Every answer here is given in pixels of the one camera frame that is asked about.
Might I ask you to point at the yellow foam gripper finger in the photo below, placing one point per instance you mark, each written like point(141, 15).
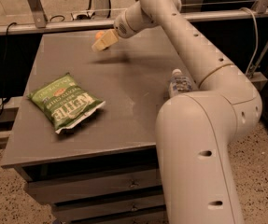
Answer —
point(109, 38)

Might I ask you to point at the orange fruit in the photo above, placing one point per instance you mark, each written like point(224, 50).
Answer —
point(99, 34)

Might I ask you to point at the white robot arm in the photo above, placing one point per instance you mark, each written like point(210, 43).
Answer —
point(194, 129)

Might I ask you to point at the white power strip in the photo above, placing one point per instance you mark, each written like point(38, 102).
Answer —
point(82, 16)

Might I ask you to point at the green potato chips bag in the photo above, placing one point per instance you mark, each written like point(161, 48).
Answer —
point(65, 103)

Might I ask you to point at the clear plastic water bottle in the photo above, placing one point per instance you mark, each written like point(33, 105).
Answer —
point(179, 83)

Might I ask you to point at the grey drawer cabinet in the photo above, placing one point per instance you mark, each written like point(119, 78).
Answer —
point(105, 170)

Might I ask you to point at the metal guard rail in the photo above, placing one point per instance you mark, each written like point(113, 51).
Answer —
point(41, 25)

